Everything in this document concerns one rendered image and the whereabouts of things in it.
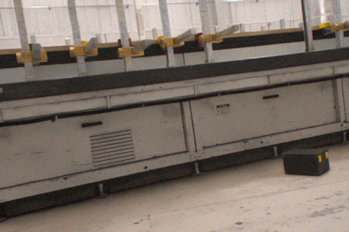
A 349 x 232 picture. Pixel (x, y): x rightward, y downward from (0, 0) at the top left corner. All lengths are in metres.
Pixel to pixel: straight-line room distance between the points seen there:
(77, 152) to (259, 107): 1.29
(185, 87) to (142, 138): 0.43
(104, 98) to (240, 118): 1.02
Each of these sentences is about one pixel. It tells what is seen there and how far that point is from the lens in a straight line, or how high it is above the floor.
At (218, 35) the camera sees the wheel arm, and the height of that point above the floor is 0.84.
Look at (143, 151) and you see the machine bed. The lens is 2.24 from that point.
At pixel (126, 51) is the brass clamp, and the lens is 1.97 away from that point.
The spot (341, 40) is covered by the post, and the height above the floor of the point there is 0.75.
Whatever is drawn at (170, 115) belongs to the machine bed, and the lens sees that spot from 2.29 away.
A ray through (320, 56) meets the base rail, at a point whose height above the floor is 0.66.
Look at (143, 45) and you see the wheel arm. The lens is 1.78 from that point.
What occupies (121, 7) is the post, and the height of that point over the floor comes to 1.04.
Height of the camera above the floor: 0.52
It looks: 3 degrees down
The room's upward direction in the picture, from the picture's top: 8 degrees counter-clockwise
